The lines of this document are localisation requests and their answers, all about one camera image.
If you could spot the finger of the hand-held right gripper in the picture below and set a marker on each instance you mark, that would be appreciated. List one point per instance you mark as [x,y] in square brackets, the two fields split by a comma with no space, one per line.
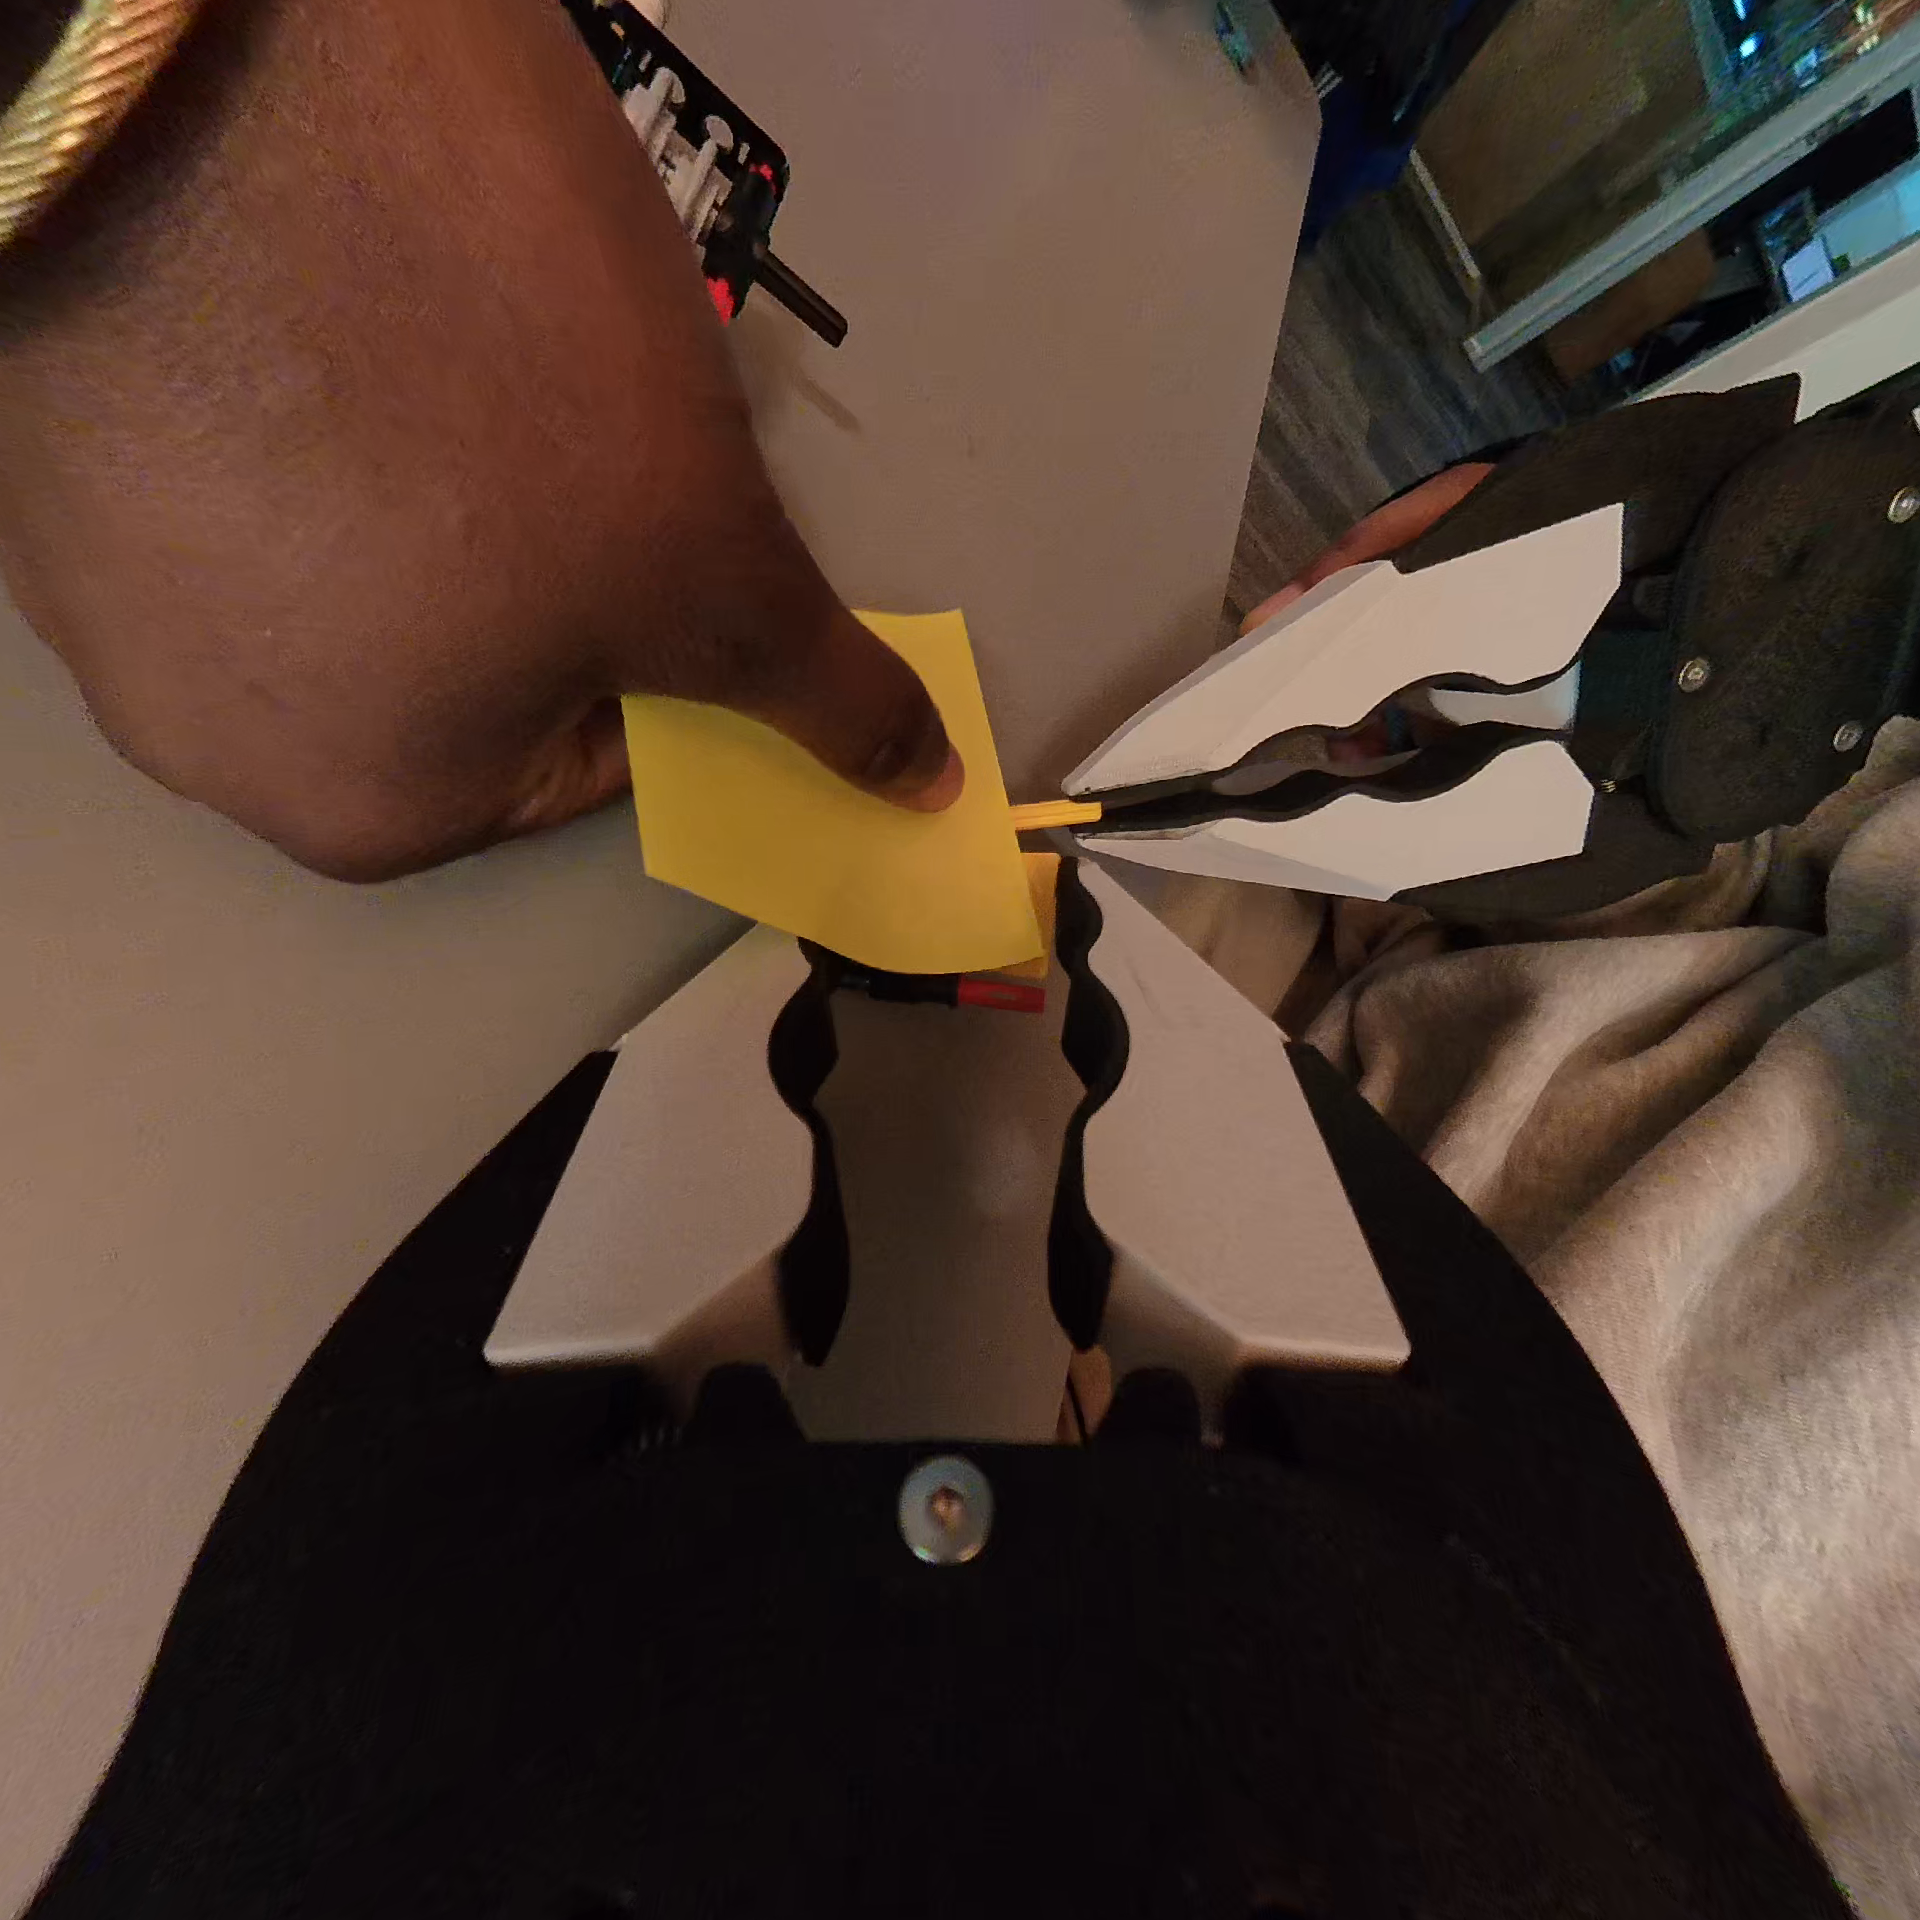
[1443,835]
[1443,632]

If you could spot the red and black marker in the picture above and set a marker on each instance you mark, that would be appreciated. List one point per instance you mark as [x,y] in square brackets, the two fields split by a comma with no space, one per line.
[997,994]

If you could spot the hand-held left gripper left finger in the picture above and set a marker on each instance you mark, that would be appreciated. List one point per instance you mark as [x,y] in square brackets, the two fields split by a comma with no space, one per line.
[645,1200]

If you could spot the yellow sticky note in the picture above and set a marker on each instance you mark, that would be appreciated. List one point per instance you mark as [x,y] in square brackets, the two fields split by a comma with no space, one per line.
[810,870]

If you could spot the grey sweatpants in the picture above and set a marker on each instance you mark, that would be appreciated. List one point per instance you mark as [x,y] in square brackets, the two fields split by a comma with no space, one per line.
[1649,1200]

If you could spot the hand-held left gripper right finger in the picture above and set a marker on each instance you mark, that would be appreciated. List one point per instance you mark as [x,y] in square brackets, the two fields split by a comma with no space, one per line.
[1246,1200]

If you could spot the person's right hand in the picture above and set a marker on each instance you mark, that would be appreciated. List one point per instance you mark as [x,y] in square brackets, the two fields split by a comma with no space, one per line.
[1378,534]

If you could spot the black tool set card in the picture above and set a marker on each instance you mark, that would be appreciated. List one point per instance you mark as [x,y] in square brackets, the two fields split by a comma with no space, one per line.
[707,153]

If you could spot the yellow lego pin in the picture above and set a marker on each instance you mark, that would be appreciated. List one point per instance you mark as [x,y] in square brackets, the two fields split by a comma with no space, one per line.
[1058,816]

